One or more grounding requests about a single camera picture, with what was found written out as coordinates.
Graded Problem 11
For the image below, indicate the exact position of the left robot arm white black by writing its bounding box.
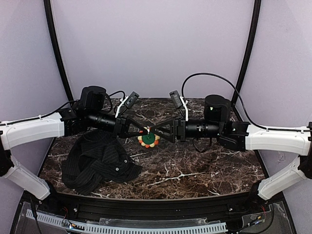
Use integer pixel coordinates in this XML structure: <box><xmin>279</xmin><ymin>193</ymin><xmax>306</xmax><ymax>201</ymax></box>
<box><xmin>0</xmin><ymin>86</ymin><xmax>148</xmax><ymax>200</ymax></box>

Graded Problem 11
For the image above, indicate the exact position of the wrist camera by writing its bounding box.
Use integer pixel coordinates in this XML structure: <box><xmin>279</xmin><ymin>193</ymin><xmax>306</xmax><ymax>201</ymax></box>
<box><xmin>115</xmin><ymin>91</ymin><xmax>139</xmax><ymax>118</ymax></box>
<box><xmin>169</xmin><ymin>90</ymin><xmax>189</xmax><ymax>121</ymax></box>

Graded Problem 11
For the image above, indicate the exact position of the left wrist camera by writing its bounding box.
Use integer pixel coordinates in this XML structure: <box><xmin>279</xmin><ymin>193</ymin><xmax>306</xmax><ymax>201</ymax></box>
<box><xmin>115</xmin><ymin>91</ymin><xmax>139</xmax><ymax>118</ymax></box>

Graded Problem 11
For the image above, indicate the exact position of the flower brooch green orange yellow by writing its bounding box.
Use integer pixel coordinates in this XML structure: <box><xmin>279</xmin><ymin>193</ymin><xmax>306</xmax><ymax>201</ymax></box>
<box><xmin>137</xmin><ymin>127</ymin><xmax>160</xmax><ymax>148</ymax></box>

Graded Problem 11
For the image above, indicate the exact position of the right black frame post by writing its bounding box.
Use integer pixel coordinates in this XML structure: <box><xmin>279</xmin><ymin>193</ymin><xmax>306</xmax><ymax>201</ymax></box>
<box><xmin>236</xmin><ymin>0</ymin><xmax>262</xmax><ymax>92</ymax></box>

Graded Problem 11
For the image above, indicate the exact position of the black frame post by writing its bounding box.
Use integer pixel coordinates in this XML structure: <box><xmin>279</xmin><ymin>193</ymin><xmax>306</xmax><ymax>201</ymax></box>
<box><xmin>43</xmin><ymin>0</ymin><xmax>74</xmax><ymax>101</ymax></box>
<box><xmin>236</xmin><ymin>0</ymin><xmax>262</xmax><ymax>92</ymax></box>

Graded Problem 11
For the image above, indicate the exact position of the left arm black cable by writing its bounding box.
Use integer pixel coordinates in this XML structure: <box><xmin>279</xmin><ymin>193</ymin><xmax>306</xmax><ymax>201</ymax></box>
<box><xmin>24</xmin><ymin>90</ymin><xmax>127</xmax><ymax>120</ymax></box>

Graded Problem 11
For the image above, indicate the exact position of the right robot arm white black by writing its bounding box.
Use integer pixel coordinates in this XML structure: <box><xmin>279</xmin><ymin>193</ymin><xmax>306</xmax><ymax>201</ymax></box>
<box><xmin>150</xmin><ymin>95</ymin><xmax>312</xmax><ymax>204</ymax></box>

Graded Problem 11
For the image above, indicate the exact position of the left black frame post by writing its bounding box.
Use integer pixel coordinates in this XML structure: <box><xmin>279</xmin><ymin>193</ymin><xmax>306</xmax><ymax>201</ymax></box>
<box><xmin>43</xmin><ymin>0</ymin><xmax>74</xmax><ymax>101</ymax></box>

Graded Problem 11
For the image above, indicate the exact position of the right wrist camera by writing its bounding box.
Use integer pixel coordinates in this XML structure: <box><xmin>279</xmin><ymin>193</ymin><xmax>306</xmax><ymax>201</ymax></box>
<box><xmin>169</xmin><ymin>90</ymin><xmax>189</xmax><ymax>121</ymax></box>

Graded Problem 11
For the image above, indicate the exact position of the black pinstriped shirt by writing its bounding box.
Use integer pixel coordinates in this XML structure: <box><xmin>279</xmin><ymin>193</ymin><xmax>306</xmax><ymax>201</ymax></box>
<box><xmin>61</xmin><ymin>129</ymin><xmax>142</xmax><ymax>195</ymax></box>

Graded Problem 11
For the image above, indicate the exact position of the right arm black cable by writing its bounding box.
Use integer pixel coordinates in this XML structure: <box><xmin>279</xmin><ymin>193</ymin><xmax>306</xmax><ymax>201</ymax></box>
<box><xmin>181</xmin><ymin>72</ymin><xmax>312</xmax><ymax>134</ymax></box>

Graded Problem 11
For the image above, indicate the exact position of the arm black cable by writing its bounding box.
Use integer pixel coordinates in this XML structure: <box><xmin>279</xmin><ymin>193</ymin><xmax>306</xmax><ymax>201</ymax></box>
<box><xmin>24</xmin><ymin>90</ymin><xmax>127</xmax><ymax>120</ymax></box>
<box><xmin>181</xmin><ymin>72</ymin><xmax>312</xmax><ymax>134</ymax></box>

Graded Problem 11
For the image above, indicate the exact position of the white slotted cable duct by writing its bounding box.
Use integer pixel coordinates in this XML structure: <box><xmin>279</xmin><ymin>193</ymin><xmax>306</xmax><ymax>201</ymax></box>
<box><xmin>37</xmin><ymin>212</ymin><xmax>228</xmax><ymax>234</ymax></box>

